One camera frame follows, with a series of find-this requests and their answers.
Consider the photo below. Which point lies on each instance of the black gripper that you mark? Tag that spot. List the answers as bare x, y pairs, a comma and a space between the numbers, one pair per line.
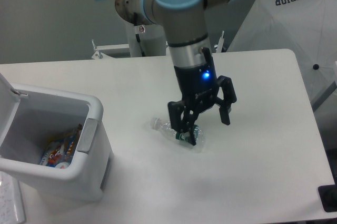
199, 88

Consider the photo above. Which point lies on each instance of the clear bottle green label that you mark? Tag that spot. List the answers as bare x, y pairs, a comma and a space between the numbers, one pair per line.
166, 129

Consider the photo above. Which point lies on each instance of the clear bottle blue label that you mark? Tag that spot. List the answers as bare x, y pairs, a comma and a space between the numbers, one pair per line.
62, 165

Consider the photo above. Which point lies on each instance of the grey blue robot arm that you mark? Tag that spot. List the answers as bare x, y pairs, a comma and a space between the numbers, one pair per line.
188, 40

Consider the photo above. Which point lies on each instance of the white plastic trash can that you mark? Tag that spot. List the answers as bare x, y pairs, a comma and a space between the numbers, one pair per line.
30, 116

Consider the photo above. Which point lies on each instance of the white Superior umbrella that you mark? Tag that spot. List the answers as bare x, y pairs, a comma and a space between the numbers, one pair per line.
307, 27

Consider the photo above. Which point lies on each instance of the black device at edge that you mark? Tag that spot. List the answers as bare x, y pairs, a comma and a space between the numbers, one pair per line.
328, 197

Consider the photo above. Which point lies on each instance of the colourful snack wrapper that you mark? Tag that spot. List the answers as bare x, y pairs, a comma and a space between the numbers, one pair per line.
61, 148

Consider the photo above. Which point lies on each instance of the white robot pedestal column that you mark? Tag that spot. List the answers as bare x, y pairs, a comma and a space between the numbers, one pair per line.
140, 31

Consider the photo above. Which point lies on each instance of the white metal base frame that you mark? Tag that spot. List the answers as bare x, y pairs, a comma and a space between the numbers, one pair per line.
124, 51

